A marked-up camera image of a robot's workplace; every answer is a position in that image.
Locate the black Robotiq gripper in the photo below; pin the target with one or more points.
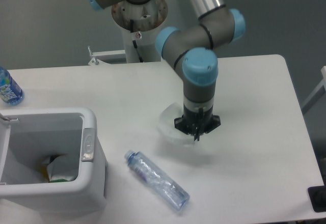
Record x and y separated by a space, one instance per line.
197 123

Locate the crushed clear plastic water bottle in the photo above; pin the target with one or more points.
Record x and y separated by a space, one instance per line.
155 178

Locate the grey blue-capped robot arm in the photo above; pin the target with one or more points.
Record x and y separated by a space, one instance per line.
189 53

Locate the trash inside the can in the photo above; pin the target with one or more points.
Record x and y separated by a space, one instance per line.
60 168

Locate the white plastic trash can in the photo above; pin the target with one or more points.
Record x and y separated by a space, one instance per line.
28 136

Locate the black clamp at table edge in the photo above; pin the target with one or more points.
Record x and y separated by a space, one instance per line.
317 198

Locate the blue labelled drink bottle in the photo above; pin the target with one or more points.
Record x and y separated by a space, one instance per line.
11 93

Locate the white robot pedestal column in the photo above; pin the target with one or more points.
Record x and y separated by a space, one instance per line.
140 25

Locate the white pedestal base frame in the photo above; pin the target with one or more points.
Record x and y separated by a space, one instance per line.
107 57

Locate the white frame at right edge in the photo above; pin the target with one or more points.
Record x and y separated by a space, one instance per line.
315 95

